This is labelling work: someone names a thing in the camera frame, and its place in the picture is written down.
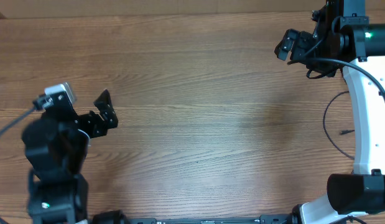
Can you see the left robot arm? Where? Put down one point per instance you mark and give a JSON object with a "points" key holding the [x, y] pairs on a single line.
{"points": [[56, 146]]}

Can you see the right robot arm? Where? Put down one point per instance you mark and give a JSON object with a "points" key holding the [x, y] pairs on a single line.
{"points": [[345, 41]]}

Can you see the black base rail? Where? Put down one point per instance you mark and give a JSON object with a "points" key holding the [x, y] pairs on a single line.
{"points": [[118, 217]]}

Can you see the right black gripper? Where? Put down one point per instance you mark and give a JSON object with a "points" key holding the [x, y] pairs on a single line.
{"points": [[299, 42]]}

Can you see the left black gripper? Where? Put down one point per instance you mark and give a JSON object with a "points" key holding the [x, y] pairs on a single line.
{"points": [[98, 128]]}

